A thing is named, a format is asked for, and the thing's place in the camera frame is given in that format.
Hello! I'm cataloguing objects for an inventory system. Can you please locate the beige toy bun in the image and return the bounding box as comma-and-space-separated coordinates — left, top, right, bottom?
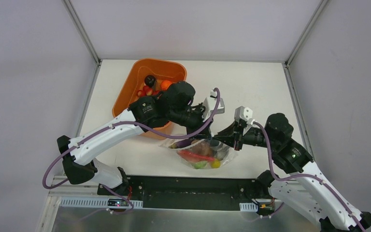
191, 141, 214, 157

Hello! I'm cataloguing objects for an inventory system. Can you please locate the clear zip top bag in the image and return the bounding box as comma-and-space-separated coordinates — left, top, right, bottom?
159, 138, 238, 170

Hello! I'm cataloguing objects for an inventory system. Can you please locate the purple toy eggplant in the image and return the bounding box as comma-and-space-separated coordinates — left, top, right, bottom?
168, 139, 194, 149

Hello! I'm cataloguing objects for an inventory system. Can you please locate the toy watermelon slice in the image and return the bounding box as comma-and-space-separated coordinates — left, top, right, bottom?
177, 150, 215, 162

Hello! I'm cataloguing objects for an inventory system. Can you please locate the white toy cauliflower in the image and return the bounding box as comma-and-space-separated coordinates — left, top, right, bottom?
192, 160, 208, 169

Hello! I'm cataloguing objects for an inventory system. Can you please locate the yellow toy corn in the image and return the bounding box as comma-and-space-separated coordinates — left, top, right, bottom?
210, 159, 221, 169

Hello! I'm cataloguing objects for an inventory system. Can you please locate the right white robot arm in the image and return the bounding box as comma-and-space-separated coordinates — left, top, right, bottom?
213, 113, 371, 232

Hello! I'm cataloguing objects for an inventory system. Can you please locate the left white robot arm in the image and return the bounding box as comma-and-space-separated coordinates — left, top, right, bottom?
57, 81, 221, 196

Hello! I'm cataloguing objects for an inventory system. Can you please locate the orange toy tangerine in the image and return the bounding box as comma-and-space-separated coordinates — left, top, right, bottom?
160, 80, 173, 91

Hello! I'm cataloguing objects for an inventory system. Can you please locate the dark toy plum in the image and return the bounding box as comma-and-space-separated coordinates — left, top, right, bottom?
144, 75, 157, 88

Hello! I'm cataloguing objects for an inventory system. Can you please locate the orange plastic bin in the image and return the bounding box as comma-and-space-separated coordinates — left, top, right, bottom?
112, 58, 187, 141

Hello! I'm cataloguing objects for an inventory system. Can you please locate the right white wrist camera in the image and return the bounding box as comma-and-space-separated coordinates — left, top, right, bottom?
234, 106, 255, 126

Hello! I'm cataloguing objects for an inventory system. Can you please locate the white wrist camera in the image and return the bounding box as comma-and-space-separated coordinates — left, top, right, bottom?
234, 106, 255, 126
202, 89, 225, 120

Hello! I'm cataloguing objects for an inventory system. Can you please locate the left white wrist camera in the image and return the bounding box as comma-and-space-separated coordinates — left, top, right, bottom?
202, 89, 225, 120

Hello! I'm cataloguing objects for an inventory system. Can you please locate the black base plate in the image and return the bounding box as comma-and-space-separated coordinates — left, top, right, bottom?
97, 175, 276, 211

